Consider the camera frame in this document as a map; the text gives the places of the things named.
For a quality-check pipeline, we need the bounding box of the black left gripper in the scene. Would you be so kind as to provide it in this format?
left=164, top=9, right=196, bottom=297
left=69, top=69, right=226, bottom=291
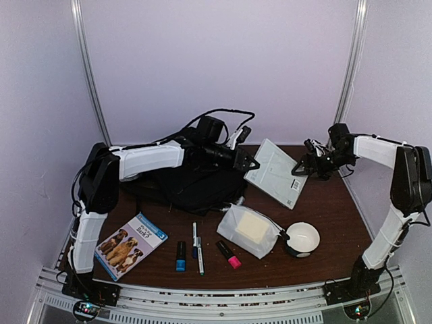
left=205, top=142, right=261, bottom=172

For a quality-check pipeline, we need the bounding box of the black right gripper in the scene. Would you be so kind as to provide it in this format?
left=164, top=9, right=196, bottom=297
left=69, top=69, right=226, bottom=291
left=292, top=148, right=354, bottom=180

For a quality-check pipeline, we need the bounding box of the grey shrink-wrapped notebook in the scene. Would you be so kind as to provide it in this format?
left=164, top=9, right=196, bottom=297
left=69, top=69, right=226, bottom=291
left=244, top=138, right=308, bottom=210

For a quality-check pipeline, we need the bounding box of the black student backpack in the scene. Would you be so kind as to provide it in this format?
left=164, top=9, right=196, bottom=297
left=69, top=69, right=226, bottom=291
left=121, top=126, right=250, bottom=217

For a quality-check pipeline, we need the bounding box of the dog picture book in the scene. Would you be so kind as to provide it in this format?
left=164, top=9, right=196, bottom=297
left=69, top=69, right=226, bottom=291
left=94, top=213, right=168, bottom=281

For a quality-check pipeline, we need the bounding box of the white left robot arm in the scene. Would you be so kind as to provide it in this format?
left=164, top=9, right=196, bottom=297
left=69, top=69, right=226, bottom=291
left=68, top=139, right=260, bottom=300

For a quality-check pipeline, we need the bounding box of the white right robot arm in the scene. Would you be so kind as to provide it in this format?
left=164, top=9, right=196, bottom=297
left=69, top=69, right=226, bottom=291
left=291, top=124, right=431, bottom=298

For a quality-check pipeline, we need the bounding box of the translucent bag with sandwich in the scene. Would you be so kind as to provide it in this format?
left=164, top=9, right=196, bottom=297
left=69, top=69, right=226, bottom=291
left=217, top=205, right=283, bottom=259

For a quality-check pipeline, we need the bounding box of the white bowl black base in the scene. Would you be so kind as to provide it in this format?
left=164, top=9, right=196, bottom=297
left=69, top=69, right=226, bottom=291
left=285, top=222, right=321, bottom=259

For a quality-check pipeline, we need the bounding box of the white pen green tip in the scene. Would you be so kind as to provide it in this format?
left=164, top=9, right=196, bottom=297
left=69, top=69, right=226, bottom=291
left=196, top=236, right=205, bottom=275

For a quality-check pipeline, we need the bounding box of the pink highlighter marker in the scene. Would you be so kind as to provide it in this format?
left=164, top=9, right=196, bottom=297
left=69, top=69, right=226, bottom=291
left=215, top=240, right=242, bottom=269

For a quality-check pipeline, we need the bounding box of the blue highlighter marker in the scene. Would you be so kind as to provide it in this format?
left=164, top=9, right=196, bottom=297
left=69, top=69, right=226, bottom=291
left=175, top=241, right=186, bottom=272

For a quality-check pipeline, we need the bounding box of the right circuit board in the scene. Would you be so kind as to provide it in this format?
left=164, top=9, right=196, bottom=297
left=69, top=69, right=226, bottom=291
left=344, top=302, right=371, bottom=321

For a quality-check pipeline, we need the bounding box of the circuit board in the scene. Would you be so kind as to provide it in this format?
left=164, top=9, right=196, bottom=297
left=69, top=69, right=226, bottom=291
left=344, top=302, right=371, bottom=321
left=72, top=300, right=101, bottom=321

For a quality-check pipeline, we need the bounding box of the left circuit board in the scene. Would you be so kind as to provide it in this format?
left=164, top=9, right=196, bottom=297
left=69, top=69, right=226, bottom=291
left=72, top=300, right=101, bottom=321

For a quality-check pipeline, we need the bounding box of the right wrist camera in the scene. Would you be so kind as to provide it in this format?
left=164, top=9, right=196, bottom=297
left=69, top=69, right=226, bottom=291
left=304, top=139, right=329, bottom=157

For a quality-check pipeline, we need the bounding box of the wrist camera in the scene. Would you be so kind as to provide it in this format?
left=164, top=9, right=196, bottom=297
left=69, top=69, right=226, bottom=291
left=226, top=126, right=252, bottom=150
left=304, top=139, right=329, bottom=157

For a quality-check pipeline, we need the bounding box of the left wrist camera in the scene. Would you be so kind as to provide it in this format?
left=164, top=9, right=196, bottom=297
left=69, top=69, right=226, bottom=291
left=226, top=126, right=252, bottom=150

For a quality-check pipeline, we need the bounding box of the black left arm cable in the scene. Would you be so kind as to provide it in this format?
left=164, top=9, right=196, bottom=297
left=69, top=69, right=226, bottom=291
left=148, top=108, right=256, bottom=146

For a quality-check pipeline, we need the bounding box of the right aluminium corner post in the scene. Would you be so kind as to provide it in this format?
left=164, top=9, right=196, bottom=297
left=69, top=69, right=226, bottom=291
left=333, top=0, right=369, bottom=124

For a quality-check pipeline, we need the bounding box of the aluminium corner post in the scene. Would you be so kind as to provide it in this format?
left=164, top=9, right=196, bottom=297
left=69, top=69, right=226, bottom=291
left=70, top=0, right=112, bottom=146
left=333, top=0, right=369, bottom=124

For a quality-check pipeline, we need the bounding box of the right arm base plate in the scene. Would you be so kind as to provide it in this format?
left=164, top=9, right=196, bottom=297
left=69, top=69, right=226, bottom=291
left=323, top=279, right=381, bottom=306

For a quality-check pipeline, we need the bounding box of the aluminium front rail frame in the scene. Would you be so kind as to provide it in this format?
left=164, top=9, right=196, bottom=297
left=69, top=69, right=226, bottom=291
left=24, top=267, right=420, bottom=323

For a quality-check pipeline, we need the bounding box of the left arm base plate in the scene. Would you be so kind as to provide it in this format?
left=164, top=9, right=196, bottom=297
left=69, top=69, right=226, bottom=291
left=61, top=281, right=121, bottom=306

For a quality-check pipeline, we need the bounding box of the left aluminium corner post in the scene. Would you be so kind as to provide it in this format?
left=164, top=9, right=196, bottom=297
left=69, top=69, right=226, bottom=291
left=70, top=0, right=112, bottom=146

